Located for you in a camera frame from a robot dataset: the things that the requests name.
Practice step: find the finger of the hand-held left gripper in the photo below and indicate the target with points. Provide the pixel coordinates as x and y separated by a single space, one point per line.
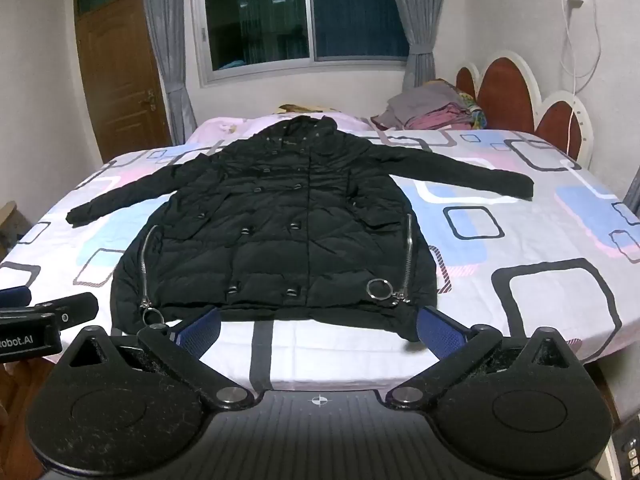
12 296
70 310

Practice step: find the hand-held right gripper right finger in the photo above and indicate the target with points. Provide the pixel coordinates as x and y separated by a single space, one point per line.
431 331

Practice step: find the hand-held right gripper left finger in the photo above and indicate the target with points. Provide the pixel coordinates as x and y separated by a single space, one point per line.
202 332

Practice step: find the black padded jacket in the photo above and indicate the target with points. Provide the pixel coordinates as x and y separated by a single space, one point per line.
280 220

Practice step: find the pile of folded clothes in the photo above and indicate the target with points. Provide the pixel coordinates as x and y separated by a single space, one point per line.
430 105

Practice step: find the brown cardboard box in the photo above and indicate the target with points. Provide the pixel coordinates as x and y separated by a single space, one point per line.
9 222

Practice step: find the patterned bed sheet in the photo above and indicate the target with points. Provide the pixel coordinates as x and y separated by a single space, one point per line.
525 260

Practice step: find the pink pillow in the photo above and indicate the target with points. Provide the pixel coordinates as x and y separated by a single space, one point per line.
220 127

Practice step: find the brown wooden door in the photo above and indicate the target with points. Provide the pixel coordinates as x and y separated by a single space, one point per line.
120 85

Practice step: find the dark device with buttons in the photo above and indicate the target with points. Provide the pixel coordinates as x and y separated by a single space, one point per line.
629 452

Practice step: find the yellow brown cloth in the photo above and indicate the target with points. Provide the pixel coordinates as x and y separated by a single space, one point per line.
300 108

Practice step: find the red and white headboard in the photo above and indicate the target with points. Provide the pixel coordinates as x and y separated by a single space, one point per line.
505 95

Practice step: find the grey curtain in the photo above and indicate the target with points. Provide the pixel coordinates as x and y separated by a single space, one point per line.
172 60
420 20

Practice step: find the sliding glass window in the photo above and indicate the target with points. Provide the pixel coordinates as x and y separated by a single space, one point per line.
260 20

